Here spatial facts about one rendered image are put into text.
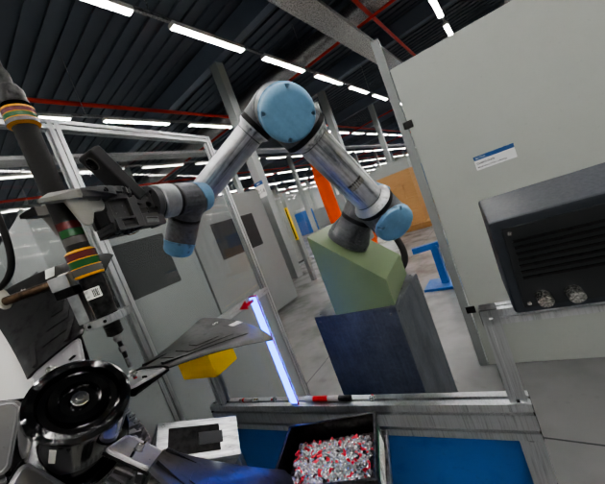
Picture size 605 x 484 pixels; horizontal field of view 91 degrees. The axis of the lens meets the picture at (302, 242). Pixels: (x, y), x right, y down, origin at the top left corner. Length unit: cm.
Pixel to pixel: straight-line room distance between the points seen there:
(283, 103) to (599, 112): 177
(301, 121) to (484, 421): 73
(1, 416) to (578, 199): 83
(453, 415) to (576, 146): 165
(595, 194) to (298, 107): 51
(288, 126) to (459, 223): 158
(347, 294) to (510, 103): 149
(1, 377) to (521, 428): 105
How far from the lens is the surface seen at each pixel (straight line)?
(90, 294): 59
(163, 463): 54
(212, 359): 100
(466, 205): 207
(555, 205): 58
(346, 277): 95
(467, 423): 81
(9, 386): 90
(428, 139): 206
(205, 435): 69
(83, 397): 53
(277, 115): 67
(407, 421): 83
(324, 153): 73
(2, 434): 59
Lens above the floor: 134
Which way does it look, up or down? 4 degrees down
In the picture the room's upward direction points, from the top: 21 degrees counter-clockwise
